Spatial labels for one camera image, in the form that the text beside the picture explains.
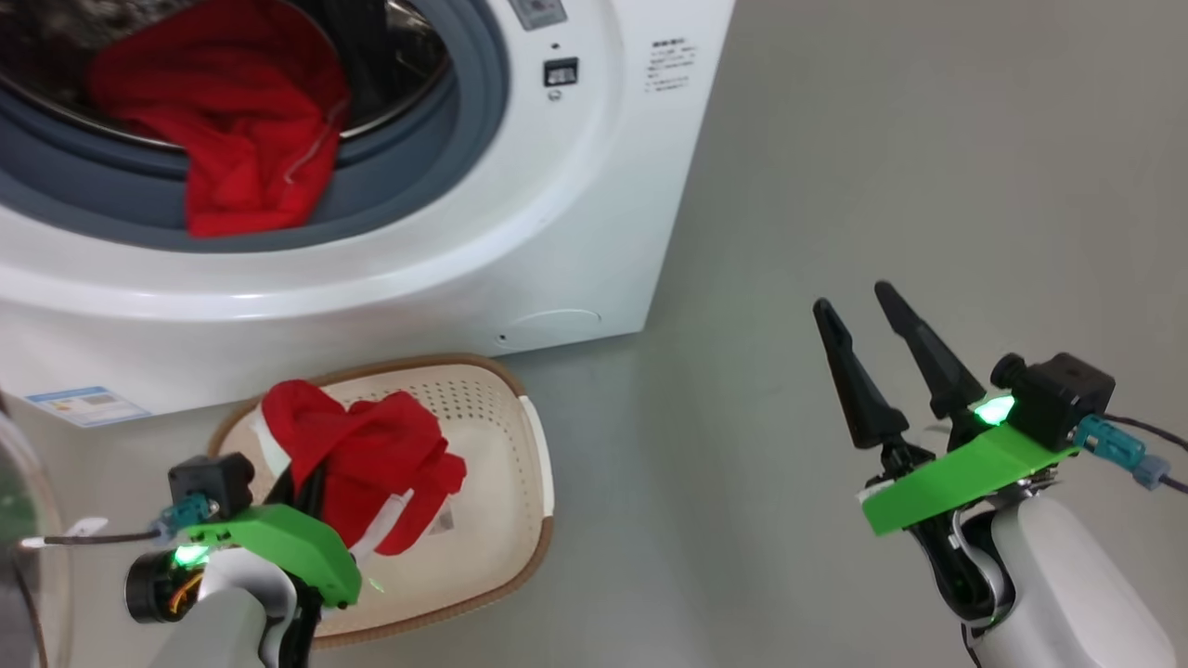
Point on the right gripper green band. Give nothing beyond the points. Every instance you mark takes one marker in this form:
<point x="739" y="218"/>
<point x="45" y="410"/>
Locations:
<point x="965" y="473"/>

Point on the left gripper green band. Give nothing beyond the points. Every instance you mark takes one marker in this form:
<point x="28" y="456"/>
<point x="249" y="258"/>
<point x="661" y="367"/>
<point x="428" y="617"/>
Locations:
<point x="288" y="547"/>

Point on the red garment with white trim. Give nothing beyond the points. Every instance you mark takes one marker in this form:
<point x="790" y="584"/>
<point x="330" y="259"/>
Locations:
<point x="371" y="464"/>

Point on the transparent washer door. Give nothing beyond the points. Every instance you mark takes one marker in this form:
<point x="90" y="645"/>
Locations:
<point x="23" y="557"/>

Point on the plain red garment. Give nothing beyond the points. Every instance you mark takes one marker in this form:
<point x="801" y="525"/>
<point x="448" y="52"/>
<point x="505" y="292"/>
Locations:
<point x="241" y="130"/>

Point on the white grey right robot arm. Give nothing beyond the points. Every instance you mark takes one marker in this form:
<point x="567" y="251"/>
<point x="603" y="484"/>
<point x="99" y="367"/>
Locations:
<point x="1067" y="594"/>

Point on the white printed barcode label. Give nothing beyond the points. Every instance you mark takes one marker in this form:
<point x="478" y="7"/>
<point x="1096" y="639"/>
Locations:
<point x="442" y="521"/>

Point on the cream laundry basket brown rim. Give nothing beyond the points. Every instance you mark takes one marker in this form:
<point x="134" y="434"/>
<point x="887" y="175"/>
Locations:
<point x="492" y="501"/>

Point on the white front-load washing machine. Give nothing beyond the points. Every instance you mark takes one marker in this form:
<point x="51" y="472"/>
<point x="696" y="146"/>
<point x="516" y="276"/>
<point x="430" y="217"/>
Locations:
<point x="520" y="232"/>

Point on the white warning text label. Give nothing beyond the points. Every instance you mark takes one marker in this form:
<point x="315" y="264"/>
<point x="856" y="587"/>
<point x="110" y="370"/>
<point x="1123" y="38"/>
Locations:
<point x="670" y="65"/>

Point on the stainless steel washing machine drum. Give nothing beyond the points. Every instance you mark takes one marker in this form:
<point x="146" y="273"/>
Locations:
<point x="408" y="56"/>

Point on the blue energy label sticker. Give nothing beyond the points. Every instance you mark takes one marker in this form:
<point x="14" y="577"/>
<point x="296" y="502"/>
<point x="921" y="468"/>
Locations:
<point x="88" y="406"/>

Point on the grey warning sticker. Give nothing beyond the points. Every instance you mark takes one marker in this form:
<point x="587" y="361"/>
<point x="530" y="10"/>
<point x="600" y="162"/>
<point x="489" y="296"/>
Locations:
<point x="538" y="11"/>

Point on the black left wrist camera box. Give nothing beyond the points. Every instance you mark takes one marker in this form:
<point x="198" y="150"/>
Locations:
<point x="212" y="478"/>

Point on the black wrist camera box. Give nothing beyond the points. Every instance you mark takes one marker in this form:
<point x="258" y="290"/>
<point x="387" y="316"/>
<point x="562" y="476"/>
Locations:
<point x="212" y="478"/>
<point x="1063" y="390"/>

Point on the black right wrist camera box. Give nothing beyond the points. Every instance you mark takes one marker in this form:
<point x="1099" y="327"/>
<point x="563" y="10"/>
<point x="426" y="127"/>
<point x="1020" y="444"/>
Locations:
<point x="1063" y="390"/>

